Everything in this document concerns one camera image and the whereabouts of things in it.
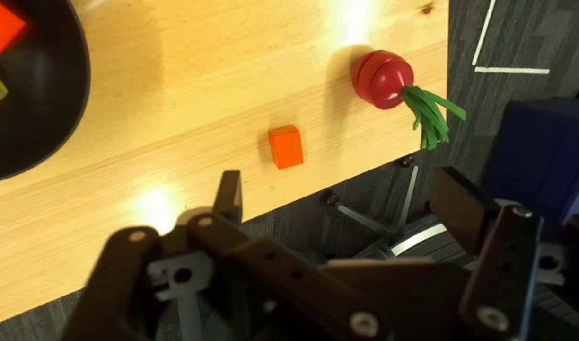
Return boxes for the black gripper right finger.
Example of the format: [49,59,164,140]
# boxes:
[427,165,579,341]

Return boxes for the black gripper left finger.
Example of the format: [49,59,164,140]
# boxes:
[58,168,391,341]

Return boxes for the small orange wooden block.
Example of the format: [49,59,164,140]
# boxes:
[0,0,30,57]
[266,123,306,172]

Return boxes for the red toy beetroot green leaves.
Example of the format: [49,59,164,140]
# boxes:
[350,47,469,153]

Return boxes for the black bowl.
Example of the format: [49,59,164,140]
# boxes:
[0,0,92,186]

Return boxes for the blue seat office chair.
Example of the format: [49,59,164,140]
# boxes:
[482,95,579,231]

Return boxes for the chrome chair base legs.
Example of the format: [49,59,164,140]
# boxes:
[318,161,450,259]

